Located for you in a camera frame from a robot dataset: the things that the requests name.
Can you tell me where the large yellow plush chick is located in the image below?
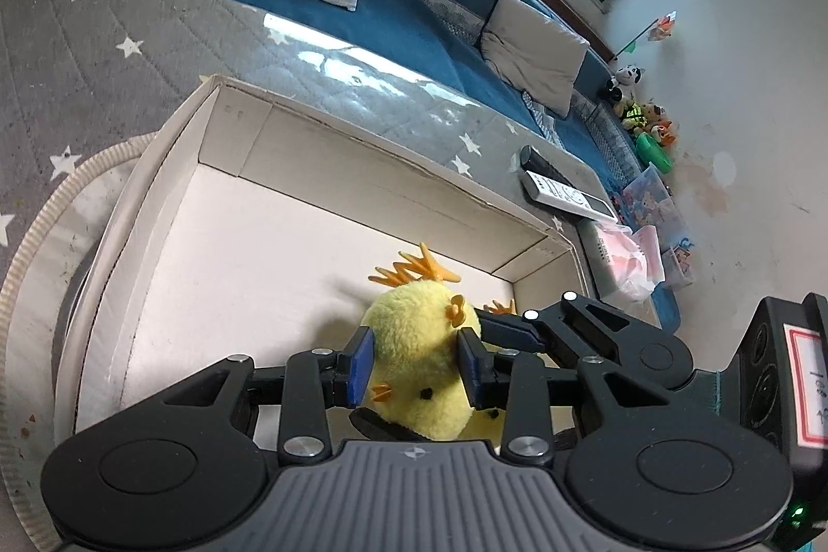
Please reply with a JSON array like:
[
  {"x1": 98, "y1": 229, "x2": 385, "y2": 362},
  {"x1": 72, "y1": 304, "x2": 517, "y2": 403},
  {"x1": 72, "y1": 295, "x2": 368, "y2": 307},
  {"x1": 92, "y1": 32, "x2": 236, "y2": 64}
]
[{"x1": 362, "y1": 245, "x2": 481, "y2": 441}]

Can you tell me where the small yellow plush chick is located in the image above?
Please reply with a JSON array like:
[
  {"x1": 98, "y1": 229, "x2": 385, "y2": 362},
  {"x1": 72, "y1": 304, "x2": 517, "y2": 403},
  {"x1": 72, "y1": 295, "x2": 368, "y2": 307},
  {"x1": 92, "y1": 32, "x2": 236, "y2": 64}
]
[{"x1": 459, "y1": 300, "x2": 516, "y2": 451}]

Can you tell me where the pink tissue pack far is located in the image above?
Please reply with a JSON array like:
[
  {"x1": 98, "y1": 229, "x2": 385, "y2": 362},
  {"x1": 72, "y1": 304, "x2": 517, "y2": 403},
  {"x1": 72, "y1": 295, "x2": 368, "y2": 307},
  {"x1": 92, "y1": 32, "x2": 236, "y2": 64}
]
[{"x1": 591, "y1": 223, "x2": 665, "y2": 305}]

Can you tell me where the white remote control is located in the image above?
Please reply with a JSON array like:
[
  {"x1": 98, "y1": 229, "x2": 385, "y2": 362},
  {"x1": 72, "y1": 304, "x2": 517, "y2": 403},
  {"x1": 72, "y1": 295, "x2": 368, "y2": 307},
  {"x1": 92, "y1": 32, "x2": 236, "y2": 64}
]
[{"x1": 521, "y1": 171, "x2": 617, "y2": 224}]

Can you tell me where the dark cardboard shoe box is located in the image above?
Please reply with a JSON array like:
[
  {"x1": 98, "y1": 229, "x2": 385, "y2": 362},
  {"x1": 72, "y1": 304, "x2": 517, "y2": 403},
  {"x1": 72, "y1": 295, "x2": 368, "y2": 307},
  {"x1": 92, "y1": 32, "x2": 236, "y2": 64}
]
[{"x1": 53, "y1": 76, "x2": 587, "y2": 439}]

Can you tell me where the clear plastic storage box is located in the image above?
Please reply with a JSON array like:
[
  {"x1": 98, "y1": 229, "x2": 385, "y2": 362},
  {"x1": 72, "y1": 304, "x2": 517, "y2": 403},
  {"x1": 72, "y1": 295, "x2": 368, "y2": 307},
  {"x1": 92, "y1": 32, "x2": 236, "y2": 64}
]
[{"x1": 622, "y1": 164, "x2": 694, "y2": 290}]

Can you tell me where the stuffed toys pile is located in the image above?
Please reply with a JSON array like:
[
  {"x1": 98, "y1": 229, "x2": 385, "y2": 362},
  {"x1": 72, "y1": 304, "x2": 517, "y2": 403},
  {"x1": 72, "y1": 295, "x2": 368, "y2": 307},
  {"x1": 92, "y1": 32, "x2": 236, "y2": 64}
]
[{"x1": 602, "y1": 64, "x2": 676, "y2": 175}]

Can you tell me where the grey cushion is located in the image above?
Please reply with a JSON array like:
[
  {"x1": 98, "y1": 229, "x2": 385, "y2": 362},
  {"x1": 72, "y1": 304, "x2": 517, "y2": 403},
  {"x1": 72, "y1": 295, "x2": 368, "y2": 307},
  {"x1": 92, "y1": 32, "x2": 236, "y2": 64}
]
[{"x1": 480, "y1": 0, "x2": 589, "y2": 117}]

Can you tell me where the round induction cooktop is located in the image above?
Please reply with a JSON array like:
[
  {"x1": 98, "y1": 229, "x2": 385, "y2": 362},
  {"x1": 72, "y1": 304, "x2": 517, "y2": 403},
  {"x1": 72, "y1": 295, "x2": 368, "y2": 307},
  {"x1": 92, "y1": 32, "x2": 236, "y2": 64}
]
[{"x1": 2, "y1": 133, "x2": 154, "y2": 550}]

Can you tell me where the grey star tablecloth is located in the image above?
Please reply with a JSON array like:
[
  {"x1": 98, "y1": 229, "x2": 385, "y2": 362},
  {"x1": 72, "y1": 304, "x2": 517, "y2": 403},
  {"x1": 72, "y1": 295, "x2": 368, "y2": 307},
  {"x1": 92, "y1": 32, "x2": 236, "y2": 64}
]
[{"x1": 0, "y1": 0, "x2": 624, "y2": 552}]

